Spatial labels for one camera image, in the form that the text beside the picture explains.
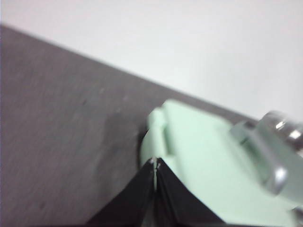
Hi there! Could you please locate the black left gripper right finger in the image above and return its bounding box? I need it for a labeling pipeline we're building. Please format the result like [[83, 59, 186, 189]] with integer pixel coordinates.
[[155, 157, 226, 227]]

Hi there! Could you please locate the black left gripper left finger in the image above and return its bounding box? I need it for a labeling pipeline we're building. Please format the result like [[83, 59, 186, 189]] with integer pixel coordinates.
[[85, 157, 156, 227]]

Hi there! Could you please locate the mint green griddle lid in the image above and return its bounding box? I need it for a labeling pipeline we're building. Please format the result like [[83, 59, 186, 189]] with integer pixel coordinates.
[[146, 99, 303, 227]]

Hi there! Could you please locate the mint green breakfast maker base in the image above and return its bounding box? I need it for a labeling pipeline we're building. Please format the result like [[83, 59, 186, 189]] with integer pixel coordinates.
[[138, 129, 157, 166]]

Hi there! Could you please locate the silver control knob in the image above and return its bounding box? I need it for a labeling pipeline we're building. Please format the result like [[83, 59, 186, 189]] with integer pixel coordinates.
[[260, 110, 303, 152]]

